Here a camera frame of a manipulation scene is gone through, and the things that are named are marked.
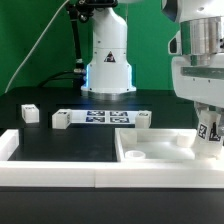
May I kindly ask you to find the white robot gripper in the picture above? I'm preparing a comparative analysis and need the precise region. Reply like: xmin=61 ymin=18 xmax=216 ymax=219
xmin=171 ymin=54 xmax=224 ymax=118

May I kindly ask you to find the white square table top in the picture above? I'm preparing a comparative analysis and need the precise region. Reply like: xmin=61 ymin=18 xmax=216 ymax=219
xmin=115 ymin=128 xmax=224 ymax=163

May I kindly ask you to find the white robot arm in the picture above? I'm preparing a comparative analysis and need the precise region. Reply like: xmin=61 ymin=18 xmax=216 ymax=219
xmin=77 ymin=0 xmax=224 ymax=119

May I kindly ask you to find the fiducial tag sheet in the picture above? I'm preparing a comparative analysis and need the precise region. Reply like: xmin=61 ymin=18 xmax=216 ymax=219
xmin=72 ymin=110 xmax=137 ymax=124

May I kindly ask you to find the white U-shaped obstacle fence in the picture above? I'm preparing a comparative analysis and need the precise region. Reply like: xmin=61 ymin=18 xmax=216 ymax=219
xmin=0 ymin=129 xmax=224 ymax=188

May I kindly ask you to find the black cable on table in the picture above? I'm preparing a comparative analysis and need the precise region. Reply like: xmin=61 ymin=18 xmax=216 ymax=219
xmin=38 ymin=69 xmax=88 ymax=88

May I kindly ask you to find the grey cable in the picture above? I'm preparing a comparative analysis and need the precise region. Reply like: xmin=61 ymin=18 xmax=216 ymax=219
xmin=3 ymin=0 xmax=72 ymax=96

